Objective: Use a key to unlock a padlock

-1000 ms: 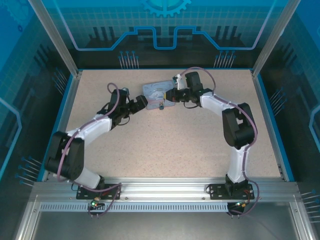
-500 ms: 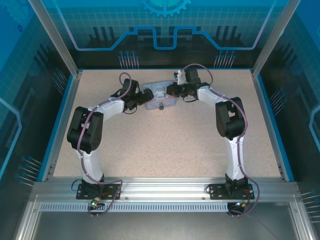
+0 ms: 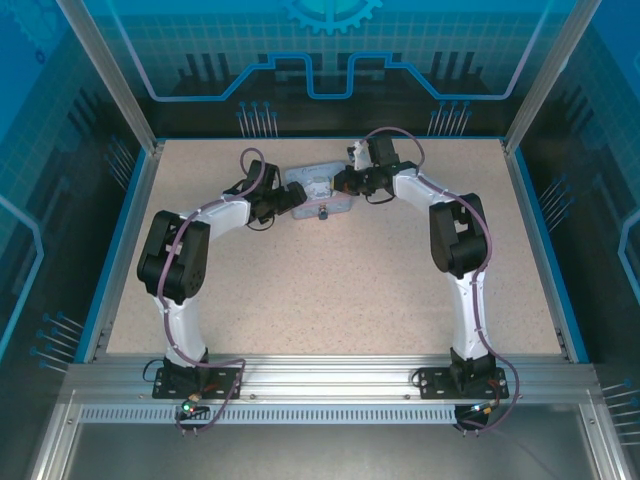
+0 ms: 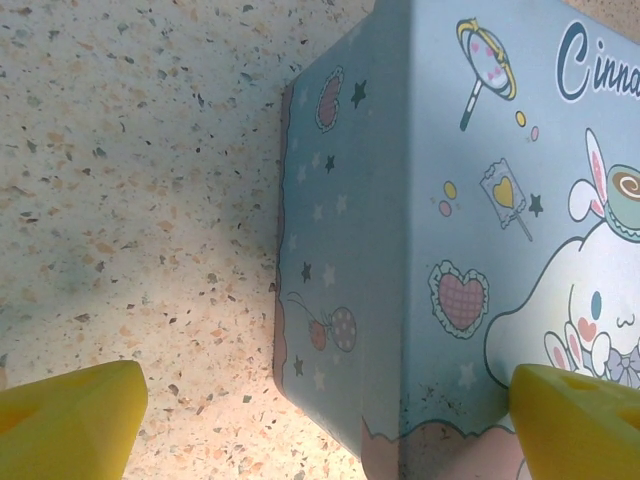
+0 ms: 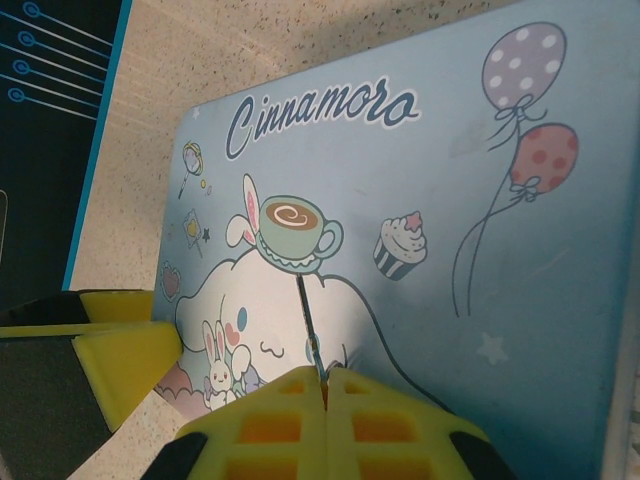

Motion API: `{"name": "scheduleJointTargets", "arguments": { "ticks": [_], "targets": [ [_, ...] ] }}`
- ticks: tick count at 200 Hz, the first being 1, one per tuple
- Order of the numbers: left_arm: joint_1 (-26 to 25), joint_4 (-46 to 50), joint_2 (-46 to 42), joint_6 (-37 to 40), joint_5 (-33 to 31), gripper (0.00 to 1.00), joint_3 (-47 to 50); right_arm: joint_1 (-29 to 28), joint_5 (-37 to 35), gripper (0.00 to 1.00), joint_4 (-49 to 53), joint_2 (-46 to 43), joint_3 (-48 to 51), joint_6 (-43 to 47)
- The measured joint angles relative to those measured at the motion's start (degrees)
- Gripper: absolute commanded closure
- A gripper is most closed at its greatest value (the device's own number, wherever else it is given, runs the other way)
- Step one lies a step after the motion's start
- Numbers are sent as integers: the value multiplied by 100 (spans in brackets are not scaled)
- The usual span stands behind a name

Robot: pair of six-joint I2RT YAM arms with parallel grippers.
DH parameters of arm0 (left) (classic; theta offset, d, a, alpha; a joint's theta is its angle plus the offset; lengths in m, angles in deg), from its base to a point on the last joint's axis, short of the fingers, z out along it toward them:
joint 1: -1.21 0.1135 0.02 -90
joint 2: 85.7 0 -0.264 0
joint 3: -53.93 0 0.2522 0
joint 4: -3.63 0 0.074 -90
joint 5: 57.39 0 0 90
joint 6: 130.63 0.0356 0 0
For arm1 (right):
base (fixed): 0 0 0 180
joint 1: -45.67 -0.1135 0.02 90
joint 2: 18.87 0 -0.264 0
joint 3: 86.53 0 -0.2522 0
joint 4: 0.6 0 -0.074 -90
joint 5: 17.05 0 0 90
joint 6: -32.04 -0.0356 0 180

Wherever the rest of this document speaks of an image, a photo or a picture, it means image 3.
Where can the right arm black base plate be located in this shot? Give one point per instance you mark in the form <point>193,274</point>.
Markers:
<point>435,382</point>

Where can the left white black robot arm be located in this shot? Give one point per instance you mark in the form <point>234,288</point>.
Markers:
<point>185,325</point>

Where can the aluminium frame post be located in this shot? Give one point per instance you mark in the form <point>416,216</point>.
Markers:
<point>128,75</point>
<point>548,75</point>

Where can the aluminium side rail blue trim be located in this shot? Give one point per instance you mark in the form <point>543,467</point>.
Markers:
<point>536,250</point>
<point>127,255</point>

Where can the aluminium mounting rail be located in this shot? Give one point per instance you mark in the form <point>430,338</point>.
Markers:
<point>325,375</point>

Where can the blue padlock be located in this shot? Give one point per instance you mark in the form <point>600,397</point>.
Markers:
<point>324,214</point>

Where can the cartoon print tin box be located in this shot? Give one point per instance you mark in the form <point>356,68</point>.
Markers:
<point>305,175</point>

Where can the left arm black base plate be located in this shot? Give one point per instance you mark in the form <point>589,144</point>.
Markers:
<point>225,382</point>

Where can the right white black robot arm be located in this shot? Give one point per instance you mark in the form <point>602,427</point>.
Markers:
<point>467,310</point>

